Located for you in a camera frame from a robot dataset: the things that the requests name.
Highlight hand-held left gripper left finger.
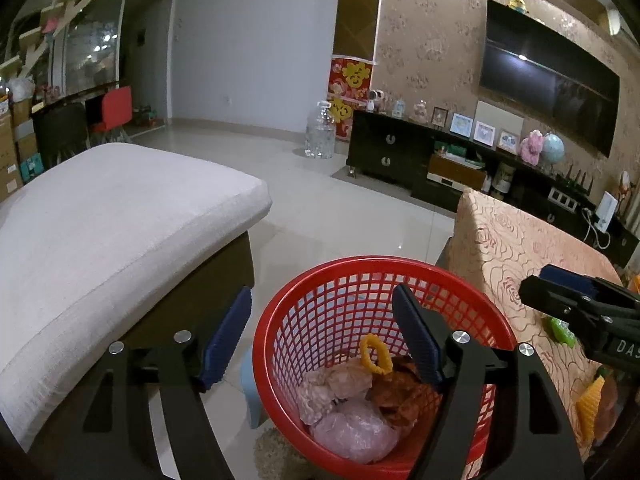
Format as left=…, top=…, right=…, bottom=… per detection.
left=55, top=286, right=253, bottom=480

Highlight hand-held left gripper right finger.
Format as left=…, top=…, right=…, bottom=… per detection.
left=391, top=282, right=586, bottom=480

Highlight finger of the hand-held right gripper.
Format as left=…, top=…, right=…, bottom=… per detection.
left=539, top=264, right=640, bottom=306
left=518, top=275, right=613, bottom=333

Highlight green snack packet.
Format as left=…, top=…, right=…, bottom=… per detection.
left=547, top=316, right=576, bottom=348

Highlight yellow ring toy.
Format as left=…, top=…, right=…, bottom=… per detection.
left=359, top=334, right=392, bottom=376

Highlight red mesh basket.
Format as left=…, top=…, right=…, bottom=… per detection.
left=251, top=256, right=518, bottom=480

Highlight white tissue paper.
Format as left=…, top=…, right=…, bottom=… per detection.
left=299, top=364, right=373, bottom=426

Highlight white plastic bag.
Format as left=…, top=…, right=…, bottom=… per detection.
left=310, top=400, right=400, bottom=463

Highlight light blue plastic stool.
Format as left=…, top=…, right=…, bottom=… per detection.
left=240, top=350, right=266, bottom=428

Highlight yellow crinkled wrapper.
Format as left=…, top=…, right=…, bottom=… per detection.
left=575, top=375, right=607, bottom=448

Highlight rose print tablecloth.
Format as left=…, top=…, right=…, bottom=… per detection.
left=435, top=187, right=631, bottom=480

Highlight white box device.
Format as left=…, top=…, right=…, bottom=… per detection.
left=597, top=191, right=618, bottom=233

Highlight white socket panel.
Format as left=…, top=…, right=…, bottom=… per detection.
left=547, top=187, right=581, bottom=210

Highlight black router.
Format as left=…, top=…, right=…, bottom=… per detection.
left=556, top=170, right=598, bottom=196

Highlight beige canister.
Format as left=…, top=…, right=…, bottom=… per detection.
left=492, top=162, right=517, bottom=196

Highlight beige shaggy rug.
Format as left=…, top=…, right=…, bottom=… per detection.
left=252, top=430, right=321, bottom=480

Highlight pale blue globe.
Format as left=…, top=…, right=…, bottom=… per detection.
left=542, top=132, right=566, bottom=173

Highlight pink plush toy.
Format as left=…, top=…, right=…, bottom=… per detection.
left=519, top=130, right=546, bottom=165

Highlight wooden drawer box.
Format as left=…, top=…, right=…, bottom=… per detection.
left=427, top=152, right=487, bottom=193

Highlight white cushioned bench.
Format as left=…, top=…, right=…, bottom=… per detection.
left=0, top=142, right=273, bottom=456

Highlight green flat package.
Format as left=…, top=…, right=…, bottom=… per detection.
left=435, top=142, right=483, bottom=166

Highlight beige board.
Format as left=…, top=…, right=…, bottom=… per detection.
left=474, top=100, right=525, bottom=136

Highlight black television cabinet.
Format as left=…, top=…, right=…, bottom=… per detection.
left=346, top=109, right=640, bottom=271

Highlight large clear water bottle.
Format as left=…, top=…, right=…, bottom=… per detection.
left=304, top=101, right=337, bottom=160

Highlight colourful floor toys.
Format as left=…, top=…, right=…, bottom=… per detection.
left=131, top=105, right=163, bottom=126

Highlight red chair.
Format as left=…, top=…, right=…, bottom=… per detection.
left=90, top=86, right=135, bottom=143

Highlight teal box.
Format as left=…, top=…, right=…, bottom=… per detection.
left=19, top=154, right=43, bottom=181

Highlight dark chair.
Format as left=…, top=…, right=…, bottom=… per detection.
left=31, top=102, right=92, bottom=168

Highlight stack of cardboard boxes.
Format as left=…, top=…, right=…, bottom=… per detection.
left=0, top=95, right=41, bottom=201

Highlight glass sliding door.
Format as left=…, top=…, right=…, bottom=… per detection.
left=62, top=0, right=126, bottom=96

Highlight white stuffed bag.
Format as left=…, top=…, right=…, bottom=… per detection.
left=7, top=77, right=36, bottom=101

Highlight white cable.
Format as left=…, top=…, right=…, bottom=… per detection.
left=580, top=207, right=613, bottom=250

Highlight wall television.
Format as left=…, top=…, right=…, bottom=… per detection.
left=479, top=0, right=622, bottom=158

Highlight red festive wall poster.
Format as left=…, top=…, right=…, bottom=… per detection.
left=327, top=57, right=373, bottom=140

